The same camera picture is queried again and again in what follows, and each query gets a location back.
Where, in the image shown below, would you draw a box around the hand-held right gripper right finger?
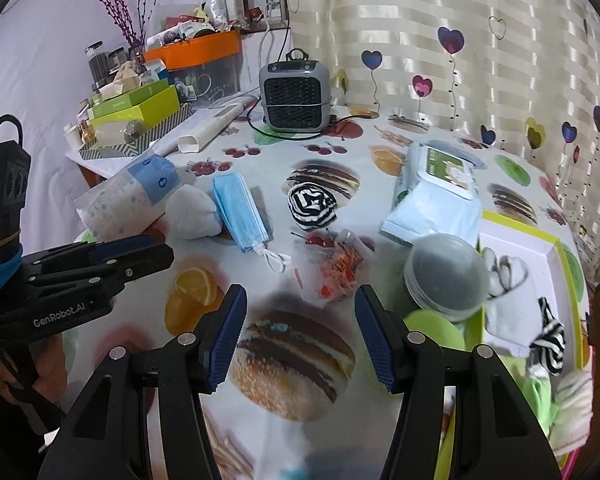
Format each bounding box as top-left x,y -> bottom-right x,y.
354,284 -> 564,480

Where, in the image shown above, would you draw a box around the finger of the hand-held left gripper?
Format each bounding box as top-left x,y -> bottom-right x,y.
22,233 -> 167,273
25,244 -> 175,306

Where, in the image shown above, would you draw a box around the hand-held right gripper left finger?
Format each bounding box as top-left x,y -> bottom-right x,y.
37,283 -> 249,480

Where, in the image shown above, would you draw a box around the grey white socks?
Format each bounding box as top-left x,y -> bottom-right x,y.
481,247 -> 542,343

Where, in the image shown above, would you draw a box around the long black white striped sock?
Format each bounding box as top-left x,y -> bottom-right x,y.
529,297 -> 567,377

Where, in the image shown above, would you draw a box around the white box with green rim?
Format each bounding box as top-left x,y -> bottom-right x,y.
459,209 -> 596,462

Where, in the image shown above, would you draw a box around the cream towel with striped edge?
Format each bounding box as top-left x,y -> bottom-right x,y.
549,369 -> 594,457

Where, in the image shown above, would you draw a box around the person's left hand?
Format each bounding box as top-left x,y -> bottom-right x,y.
0,335 -> 67,407

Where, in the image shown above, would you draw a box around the white blue tissue pack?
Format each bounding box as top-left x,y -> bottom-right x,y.
74,154 -> 182,239

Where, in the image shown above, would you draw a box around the green lidded jar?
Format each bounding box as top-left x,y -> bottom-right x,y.
403,308 -> 474,357

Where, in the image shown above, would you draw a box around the clear plastic bag red print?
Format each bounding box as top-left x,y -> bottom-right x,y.
294,229 -> 377,307

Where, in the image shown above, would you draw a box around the grey lidded clear jar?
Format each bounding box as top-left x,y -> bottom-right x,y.
403,233 -> 485,323

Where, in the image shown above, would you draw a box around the chevron patterned tray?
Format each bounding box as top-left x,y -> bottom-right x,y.
79,110 -> 194,162

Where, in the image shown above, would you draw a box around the stack of blue face masks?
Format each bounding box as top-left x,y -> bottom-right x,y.
212,172 -> 294,272

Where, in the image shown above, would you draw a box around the lime green gift box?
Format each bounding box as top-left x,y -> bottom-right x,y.
88,85 -> 181,137

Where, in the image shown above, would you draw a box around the balled black white striped sock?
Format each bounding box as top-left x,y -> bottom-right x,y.
287,183 -> 339,232

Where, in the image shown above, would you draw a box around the dark green flat box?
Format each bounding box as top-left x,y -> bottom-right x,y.
90,78 -> 171,112

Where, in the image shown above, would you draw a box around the rolled white paper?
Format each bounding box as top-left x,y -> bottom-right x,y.
177,99 -> 259,154

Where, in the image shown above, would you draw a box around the blue wet wipes pack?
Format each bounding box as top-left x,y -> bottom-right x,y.
379,140 -> 484,247

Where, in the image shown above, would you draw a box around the tall glass jar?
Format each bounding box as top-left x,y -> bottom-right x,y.
84,41 -> 109,89

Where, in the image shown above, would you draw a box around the food print tablecloth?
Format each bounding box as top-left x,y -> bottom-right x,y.
59,104 -> 594,480

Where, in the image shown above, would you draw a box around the green towel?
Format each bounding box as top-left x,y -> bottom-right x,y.
522,355 -> 557,437

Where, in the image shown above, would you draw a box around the short glass jar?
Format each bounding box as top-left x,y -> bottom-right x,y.
107,47 -> 129,77

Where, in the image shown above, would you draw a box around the orange lidded storage box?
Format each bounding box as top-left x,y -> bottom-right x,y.
143,29 -> 244,109

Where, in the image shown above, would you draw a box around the purple decorative branches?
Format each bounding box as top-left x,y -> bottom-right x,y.
86,0 -> 174,52

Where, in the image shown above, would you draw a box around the grey portable heater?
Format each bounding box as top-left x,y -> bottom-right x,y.
258,48 -> 333,134

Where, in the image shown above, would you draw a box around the silver foil bag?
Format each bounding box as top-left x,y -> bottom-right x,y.
207,0 -> 229,27

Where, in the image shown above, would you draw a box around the heart print striped curtain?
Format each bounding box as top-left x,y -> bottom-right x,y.
279,0 -> 600,286

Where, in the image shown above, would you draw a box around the black heater cable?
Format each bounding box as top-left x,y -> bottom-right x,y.
246,95 -> 381,147

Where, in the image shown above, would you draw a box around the white cable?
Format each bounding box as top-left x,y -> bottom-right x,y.
256,2 -> 282,69

